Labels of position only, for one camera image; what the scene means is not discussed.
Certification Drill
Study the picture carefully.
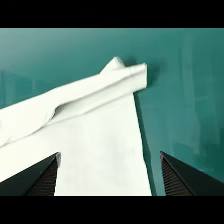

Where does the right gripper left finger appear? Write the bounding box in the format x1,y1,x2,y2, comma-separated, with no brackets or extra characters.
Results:
0,152,62,197

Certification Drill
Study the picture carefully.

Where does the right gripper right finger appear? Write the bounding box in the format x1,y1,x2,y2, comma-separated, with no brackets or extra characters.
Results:
159,150,224,197

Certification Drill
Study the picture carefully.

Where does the white shirt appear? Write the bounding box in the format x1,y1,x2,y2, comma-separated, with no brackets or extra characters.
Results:
0,56,153,197

